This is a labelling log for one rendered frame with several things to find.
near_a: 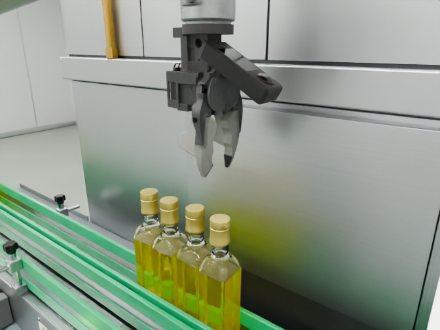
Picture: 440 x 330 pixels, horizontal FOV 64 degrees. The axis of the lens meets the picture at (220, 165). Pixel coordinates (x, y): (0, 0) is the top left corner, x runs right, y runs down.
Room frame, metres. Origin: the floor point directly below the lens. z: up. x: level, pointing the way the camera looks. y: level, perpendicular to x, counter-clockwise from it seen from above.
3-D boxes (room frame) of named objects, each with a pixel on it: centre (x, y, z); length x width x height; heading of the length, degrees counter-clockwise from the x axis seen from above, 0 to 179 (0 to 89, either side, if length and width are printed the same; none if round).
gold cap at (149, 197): (0.62, 0.14, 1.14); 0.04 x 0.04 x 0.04
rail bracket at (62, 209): (0.96, 0.46, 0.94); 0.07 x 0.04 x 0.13; 142
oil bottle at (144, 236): (0.62, 0.14, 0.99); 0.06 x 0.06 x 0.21; 53
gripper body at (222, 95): (0.52, 0.02, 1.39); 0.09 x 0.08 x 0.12; 52
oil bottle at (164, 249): (0.58, 0.09, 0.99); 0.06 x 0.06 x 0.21; 52
